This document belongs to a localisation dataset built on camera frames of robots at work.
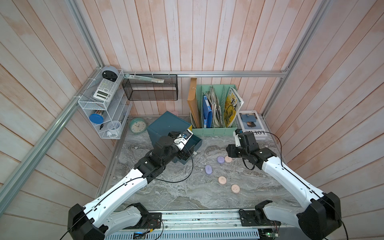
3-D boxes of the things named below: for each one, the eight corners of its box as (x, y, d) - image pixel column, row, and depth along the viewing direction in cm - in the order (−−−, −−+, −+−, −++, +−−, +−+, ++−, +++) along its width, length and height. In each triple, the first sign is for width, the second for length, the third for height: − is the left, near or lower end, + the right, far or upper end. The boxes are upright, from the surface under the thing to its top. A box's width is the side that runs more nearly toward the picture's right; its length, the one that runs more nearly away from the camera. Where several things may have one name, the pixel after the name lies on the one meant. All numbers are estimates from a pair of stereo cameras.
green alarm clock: (133, 135, 110) (128, 124, 101) (135, 128, 114) (131, 117, 105) (145, 135, 110) (141, 124, 101) (147, 128, 114) (143, 117, 105)
